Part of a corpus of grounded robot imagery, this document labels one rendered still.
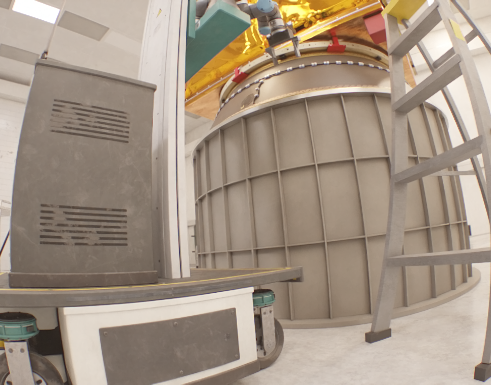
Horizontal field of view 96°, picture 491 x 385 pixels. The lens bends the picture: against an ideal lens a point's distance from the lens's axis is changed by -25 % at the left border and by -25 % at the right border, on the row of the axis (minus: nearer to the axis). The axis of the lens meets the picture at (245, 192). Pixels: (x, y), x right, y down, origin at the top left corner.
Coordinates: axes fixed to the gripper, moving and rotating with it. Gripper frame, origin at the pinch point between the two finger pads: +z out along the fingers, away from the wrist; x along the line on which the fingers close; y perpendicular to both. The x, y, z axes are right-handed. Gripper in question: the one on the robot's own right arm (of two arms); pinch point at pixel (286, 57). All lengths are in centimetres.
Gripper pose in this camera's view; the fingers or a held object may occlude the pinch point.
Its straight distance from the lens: 152.1
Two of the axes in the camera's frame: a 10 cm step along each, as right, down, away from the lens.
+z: 2.5, 9.5, 1.8
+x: 7.5, -0.7, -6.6
